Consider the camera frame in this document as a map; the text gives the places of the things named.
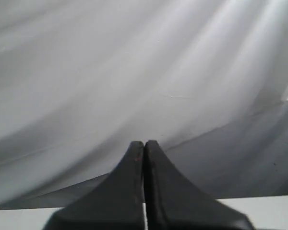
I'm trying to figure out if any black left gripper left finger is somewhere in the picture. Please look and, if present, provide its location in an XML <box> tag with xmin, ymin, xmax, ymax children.
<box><xmin>44</xmin><ymin>141</ymin><xmax>144</xmax><ymax>230</ymax></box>

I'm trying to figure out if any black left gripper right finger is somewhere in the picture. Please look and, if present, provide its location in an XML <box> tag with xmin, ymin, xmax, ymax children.
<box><xmin>144</xmin><ymin>140</ymin><xmax>253</xmax><ymax>230</ymax></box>

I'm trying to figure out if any grey backdrop cloth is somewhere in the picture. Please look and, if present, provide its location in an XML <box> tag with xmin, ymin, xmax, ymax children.
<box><xmin>0</xmin><ymin>0</ymin><xmax>288</xmax><ymax>208</ymax></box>

